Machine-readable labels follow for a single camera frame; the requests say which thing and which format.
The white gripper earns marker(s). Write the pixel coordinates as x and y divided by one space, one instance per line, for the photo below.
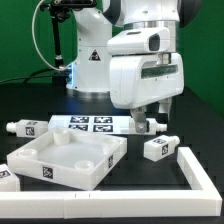
137 81

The white square tabletop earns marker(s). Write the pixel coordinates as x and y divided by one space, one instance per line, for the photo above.
73 158

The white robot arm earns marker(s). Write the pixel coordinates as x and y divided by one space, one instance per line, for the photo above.
90 72

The white L-shaped fence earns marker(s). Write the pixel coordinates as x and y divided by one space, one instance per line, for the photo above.
202 199

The white marker base plate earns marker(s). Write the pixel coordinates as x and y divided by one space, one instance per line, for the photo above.
92 123

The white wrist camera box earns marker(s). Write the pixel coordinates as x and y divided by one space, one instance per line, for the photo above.
140 41

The black camera stand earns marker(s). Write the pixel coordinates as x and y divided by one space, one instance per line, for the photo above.
59 11

